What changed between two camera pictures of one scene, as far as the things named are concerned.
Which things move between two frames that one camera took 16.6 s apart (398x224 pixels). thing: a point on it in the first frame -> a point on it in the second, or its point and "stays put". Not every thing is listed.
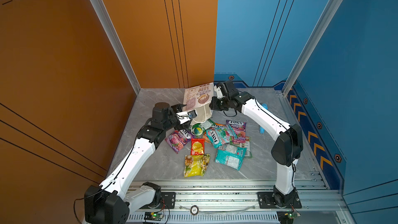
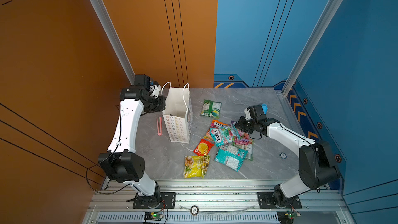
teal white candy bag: (230, 155) stays put
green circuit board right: (286, 217) stays put
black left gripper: (182, 126) -> (161, 106)
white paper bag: (198, 98) -> (178, 113)
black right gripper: (213, 102) -> (239, 124)
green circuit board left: (154, 215) stays put
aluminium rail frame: (233, 201) stays put
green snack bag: (198, 129) -> (211, 108)
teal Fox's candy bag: (219, 136) stays put
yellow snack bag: (195, 165) stays put
